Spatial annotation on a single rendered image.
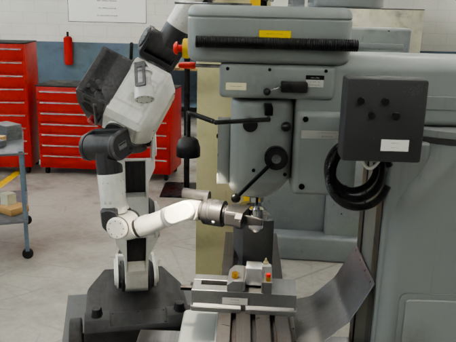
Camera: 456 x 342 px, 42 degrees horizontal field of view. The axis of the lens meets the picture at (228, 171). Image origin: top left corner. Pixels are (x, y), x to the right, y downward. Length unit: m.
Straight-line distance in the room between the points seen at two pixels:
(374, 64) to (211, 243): 2.32
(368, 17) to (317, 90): 8.43
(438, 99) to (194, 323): 1.11
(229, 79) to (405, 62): 0.51
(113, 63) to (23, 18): 9.39
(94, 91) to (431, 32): 9.56
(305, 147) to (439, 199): 0.41
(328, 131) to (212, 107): 1.91
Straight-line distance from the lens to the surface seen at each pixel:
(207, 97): 3.61
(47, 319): 3.94
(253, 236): 2.29
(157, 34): 2.23
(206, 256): 3.90
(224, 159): 1.88
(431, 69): 1.82
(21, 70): 6.89
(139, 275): 2.74
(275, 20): 1.71
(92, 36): 11.19
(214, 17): 1.72
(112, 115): 2.12
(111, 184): 2.08
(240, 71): 1.73
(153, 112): 2.13
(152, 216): 2.06
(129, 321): 2.64
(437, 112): 1.84
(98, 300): 2.87
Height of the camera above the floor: 1.89
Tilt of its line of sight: 15 degrees down
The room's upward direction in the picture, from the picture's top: 1 degrees clockwise
